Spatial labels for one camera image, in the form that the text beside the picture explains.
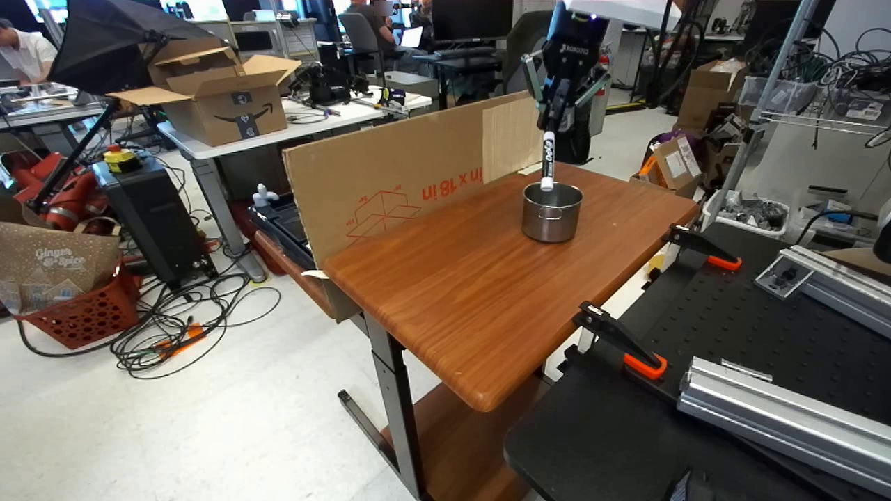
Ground person forearm in white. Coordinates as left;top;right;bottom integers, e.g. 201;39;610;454
0;19;61;90

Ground open Amazon cardboard box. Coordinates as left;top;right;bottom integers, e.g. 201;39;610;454
106;36;306;152

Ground black controller box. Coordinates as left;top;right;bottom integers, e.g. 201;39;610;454
89;160;215;291

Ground aluminium extrusion rail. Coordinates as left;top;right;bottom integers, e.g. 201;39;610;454
673;355;891;498
776;242;891;339

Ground small labelled cardboard box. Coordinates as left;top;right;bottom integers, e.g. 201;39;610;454
638;131;703;199

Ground red machine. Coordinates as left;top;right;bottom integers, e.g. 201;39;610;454
0;152;110;235

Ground black perforated breadboard table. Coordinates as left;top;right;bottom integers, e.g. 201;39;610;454
504;221;891;501

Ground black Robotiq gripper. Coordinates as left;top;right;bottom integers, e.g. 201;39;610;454
535;10;610;139

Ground yellow red emergency stop button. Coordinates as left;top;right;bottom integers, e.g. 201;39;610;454
99;146;144;179

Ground black floor cables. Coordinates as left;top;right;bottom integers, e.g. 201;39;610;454
13;266;283;384

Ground large brown cardboard panel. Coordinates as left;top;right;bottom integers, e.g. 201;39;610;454
279;90;551;274

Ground grey metal bracket plate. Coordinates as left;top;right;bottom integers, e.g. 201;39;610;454
751;255;819;305

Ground grey metal table frame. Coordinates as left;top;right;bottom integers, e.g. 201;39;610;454
333;312;430;501

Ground black computer monitor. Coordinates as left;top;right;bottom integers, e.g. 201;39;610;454
429;0;514;44

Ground black Expo dry-erase marker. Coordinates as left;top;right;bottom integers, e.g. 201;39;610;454
536;129;558;196

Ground printed brown paper bag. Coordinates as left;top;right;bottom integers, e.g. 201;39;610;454
0;217;124;319

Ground white spray bottle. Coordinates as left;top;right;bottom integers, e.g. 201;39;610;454
249;182;280;213

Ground white work table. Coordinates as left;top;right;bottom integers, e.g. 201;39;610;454
153;95;397;282

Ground seated person in background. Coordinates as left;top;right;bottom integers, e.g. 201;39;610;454
343;0;400;50

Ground red plastic basket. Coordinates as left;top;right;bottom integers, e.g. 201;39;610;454
17;270;144;355

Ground stainless steel mug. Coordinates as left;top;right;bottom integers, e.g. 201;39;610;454
518;179;588;248

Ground black orange bar clamp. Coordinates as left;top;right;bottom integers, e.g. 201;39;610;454
664;224;745;277
570;301;670;388

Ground black photography softbox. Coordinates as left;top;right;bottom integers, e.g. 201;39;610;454
45;0;227;97

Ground tall brown cardboard box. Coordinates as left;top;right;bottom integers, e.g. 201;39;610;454
673;57;751;146

